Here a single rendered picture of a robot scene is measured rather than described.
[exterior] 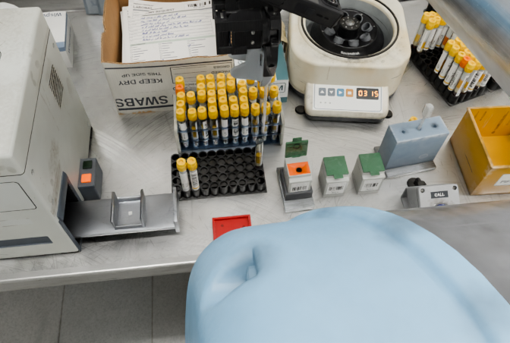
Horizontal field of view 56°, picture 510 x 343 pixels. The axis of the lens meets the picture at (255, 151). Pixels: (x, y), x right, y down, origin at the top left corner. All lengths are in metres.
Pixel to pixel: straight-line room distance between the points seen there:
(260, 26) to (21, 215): 0.43
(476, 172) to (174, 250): 0.56
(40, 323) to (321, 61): 1.30
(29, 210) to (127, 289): 1.07
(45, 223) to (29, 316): 1.09
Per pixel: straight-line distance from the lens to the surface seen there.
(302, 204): 0.88
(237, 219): 0.87
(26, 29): 0.79
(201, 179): 0.89
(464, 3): 0.32
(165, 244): 0.86
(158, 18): 1.12
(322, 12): 0.62
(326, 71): 0.96
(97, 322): 1.78
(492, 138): 1.08
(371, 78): 0.99
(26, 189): 0.71
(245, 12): 0.60
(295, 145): 0.83
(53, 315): 1.83
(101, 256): 0.88
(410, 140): 0.89
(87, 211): 0.87
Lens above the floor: 1.66
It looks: 56 degrees down
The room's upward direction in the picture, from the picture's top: 2 degrees clockwise
